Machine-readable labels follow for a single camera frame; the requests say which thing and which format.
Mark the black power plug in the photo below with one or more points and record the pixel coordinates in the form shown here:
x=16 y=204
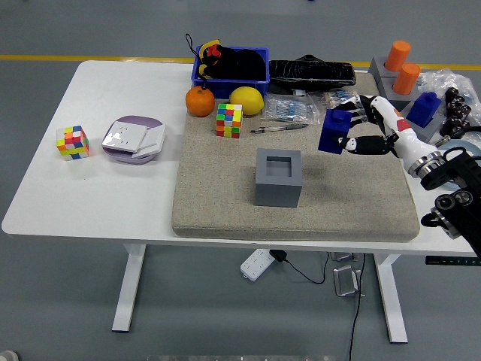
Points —
x=279 y=256

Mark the white power strip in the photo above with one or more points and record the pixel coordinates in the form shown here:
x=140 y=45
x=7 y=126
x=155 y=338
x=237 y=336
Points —
x=255 y=265

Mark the yellow lemon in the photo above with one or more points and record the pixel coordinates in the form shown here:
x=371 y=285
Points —
x=246 y=99

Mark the blue plastic bin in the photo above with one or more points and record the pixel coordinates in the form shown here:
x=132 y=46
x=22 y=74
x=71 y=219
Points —
x=225 y=87

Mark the crumpled clear plastic bag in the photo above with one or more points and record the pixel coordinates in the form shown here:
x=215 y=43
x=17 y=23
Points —
x=447 y=80

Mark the clear ballpoint pen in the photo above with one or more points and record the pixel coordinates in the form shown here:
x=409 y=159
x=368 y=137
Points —
x=285 y=127

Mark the white table leg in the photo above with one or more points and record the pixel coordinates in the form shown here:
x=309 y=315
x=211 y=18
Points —
x=127 y=293
x=392 y=301

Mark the black table control panel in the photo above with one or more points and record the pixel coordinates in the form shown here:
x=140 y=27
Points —
x=447 y=260

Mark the grey cylinder seal holder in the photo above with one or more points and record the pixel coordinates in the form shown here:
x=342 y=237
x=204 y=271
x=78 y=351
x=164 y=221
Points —
x=389 y=88
x=377 y=69

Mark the purple plate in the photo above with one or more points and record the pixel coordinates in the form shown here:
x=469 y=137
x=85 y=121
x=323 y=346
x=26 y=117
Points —
x=131 y=119

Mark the orange fruit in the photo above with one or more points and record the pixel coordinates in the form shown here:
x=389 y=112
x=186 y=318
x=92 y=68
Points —
x=200 y=101

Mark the grey-brown mat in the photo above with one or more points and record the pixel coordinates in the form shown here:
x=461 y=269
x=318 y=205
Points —
x=225 y=188

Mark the clear bag of blue resistors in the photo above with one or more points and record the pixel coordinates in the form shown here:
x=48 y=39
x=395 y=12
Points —
x=289 y=107

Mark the metal floor bracket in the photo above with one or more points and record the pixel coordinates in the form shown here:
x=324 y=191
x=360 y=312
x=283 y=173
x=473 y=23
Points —
x=345 y=282
x=343 y=256

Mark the white wall switch panel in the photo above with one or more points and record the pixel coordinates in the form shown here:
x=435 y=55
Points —
x=124 y=137
x=154 y=137

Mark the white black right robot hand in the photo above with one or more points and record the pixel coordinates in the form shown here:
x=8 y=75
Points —
x=406 y=135

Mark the orange cylinder seal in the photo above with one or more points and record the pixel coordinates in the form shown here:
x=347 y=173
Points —
x=398 y=56
x=406 y=79

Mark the grey round floor object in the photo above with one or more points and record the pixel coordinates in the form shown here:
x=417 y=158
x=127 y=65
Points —
x=6 y=356

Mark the dark brown small parts pile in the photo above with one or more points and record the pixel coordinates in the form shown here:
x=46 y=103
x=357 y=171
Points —
x=456 y=113

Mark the clear bag of tan resistors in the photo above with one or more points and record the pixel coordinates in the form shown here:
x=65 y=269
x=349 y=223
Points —
x=334 y=98

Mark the blue square seal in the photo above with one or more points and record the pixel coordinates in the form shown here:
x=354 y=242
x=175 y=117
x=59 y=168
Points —
x=424 y=109
x=330 y=131

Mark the colourful puzzle cube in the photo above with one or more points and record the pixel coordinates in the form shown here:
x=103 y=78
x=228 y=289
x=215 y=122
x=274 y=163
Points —
x=73 y=144
x=229 y=120

